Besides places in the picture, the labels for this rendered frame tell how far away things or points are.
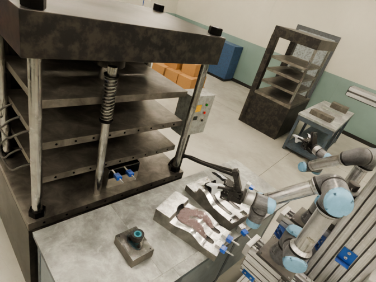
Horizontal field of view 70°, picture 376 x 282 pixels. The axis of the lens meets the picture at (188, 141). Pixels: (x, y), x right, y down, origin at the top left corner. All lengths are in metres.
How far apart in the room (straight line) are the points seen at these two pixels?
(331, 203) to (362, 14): 7.08
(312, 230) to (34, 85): 1.47
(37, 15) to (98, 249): 1.26
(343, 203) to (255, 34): 7.88
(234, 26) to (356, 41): 3.44
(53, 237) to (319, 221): 1.45
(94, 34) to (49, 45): 0.21
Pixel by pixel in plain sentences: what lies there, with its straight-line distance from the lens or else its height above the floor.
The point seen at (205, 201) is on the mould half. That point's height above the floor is 0.87.
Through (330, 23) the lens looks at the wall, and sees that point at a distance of 8.26.
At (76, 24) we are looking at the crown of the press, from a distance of 1.41.
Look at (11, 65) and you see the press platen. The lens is 2.08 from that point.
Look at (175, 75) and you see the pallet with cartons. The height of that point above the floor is 0.39.
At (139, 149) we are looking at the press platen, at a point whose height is 1.04.
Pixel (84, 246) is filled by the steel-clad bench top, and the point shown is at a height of 0.80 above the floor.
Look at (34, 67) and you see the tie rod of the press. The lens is 1.44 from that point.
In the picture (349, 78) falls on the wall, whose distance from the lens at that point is 8.11.
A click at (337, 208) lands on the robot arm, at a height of 1.61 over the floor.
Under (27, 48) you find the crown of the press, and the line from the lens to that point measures 1.38.
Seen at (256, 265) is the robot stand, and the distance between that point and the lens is 1.87.
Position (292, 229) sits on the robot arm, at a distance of 1.66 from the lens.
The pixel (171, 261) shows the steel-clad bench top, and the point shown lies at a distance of 1.81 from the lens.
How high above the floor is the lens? 2.24
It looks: 29 degrees down
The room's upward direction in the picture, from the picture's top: 17 degrees clockwise
